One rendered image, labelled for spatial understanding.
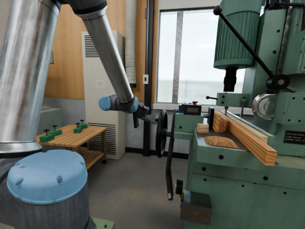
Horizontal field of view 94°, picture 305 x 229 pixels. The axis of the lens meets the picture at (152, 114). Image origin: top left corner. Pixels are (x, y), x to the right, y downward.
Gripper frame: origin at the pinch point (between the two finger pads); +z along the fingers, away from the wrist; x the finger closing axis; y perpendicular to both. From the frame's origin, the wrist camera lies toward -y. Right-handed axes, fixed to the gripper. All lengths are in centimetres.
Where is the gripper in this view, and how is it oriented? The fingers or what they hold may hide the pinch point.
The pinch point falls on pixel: (155, 123)
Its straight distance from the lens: 97.9
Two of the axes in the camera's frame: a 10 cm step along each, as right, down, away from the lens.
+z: 9.0, 4.1, -1.5
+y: 3.8, -9.0, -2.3
